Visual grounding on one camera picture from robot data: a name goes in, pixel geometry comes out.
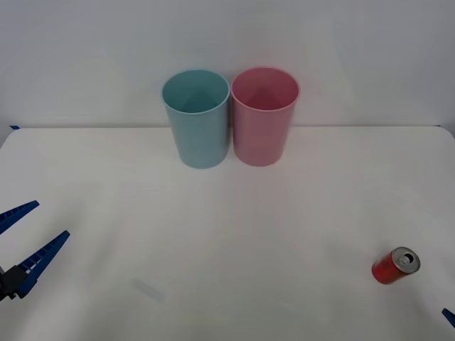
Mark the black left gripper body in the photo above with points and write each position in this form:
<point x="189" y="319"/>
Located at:
<point x="5" y="286"/>

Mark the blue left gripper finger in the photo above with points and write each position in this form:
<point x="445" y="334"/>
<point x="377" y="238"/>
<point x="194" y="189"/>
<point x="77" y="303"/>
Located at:
<point x="44" y="253"/>
<point x="17" y="212"/>

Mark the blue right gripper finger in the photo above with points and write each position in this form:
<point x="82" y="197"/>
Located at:
<point x="450" y="317"/>

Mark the red drink can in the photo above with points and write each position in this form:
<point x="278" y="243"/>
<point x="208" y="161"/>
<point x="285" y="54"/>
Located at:
<point x="389" y="270"/>

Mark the pale blue plastic bin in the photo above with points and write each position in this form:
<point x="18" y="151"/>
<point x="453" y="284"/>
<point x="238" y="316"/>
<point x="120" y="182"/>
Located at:
<point x="199" y="131"/>

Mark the pink plastic bin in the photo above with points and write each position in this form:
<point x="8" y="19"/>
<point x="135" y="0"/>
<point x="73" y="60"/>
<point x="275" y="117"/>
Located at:
<point x="261" y="131"/>

